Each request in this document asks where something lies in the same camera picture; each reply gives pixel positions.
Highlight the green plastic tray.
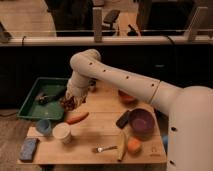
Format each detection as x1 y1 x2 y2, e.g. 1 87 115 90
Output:
17 77 68 120

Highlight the black rectangular block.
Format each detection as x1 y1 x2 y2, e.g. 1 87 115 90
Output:
116 110 130 129

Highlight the blue sponge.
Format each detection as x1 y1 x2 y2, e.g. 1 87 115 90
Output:
19 138 39 162

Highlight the small blue cup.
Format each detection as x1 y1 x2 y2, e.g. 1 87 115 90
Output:
36 119 52 136

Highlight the silver fork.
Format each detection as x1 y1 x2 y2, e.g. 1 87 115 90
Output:
91 146 117 153

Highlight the orange carrot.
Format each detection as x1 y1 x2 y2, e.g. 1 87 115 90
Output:
66 112 89 125

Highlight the white paper cup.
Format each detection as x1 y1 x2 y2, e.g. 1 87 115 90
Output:
52 122 71 144

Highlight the wooden table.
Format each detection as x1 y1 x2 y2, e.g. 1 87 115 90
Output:
16 79 168 166

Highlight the purple bowl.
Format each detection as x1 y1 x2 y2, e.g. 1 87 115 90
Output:
128 108 155 134

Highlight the blue object on floor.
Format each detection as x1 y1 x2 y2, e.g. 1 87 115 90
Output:
162 135 168 153

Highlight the yellow banana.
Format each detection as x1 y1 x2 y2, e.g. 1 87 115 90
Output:
117 131 126 161

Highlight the black handled tool in tray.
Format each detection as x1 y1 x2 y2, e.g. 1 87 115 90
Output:
35 88 66 105

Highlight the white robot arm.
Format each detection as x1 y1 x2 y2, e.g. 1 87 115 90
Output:
66 49 213 171

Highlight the dark red grape bunch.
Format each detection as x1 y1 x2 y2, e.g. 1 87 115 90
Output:
60 96 79 111

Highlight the small metal can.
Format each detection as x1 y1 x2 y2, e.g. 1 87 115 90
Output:
89 79 96 92

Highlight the white railing bar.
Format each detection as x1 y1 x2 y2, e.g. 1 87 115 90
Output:
0 35 213 47

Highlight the orange bowl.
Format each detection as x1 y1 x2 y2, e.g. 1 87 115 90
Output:
118 91 137 104

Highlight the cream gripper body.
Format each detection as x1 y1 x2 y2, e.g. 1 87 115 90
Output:
65 90 88 106

